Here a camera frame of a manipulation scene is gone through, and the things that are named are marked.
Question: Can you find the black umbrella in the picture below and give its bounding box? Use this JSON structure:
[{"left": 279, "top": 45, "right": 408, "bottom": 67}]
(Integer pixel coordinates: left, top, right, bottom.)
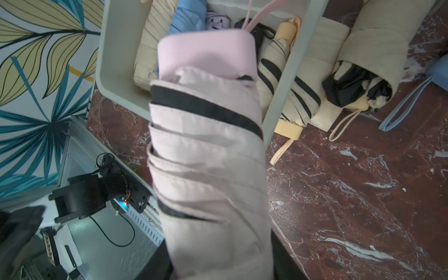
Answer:
[{"left": 251, "top": 23, "right": 276, "bottom": 56}]

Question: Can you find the beige umbrella by box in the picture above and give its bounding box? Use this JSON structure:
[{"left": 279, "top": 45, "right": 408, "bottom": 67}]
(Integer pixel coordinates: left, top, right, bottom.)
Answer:
[{"left": 322, "top": 1, "right": 435, "bottom": 142}]

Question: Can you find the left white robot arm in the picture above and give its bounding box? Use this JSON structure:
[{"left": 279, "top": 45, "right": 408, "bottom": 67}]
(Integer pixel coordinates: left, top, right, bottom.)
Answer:
[{"left": 1, "top": 172, "right": 131, "bottom": 280}]

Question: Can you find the beige plastic storage box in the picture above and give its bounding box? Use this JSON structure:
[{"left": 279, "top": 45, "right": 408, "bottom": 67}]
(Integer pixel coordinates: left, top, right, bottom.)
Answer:
[{"left": 96, "top": 0, "right": 328, "bottom": 146}]

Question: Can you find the blue umbrella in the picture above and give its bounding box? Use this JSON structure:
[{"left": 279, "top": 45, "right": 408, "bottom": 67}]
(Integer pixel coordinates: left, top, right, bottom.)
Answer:
[
  {"left": 168, "top": 0, "right": 207, "bottom": 35},
  {"left": 379, "top": 54, "right": 448, "bottom": 132}
]

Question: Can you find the pink umbrella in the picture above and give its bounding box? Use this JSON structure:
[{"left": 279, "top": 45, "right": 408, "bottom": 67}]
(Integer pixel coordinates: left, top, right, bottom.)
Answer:
[{"left": 148, "top": 1, "right": 283, "bottom": 280}]

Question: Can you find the tan umbrella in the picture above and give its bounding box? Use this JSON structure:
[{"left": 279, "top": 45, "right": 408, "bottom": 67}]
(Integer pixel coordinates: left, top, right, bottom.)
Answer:
[{"left": 133, "top": 0, "right": 178, "bottom": 91}]

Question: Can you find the lavender umbrella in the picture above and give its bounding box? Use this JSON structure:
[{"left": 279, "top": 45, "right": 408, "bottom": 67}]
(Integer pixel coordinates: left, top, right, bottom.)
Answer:
[{"left": 205, "top": 11, "right": 232, "bottom": 30}]

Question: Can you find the blue folded umbrella back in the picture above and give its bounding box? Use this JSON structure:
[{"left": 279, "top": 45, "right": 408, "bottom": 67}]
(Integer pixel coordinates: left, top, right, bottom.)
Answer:
[{"left": 379, "top": 54, "right": 448, "bottom": 132}]

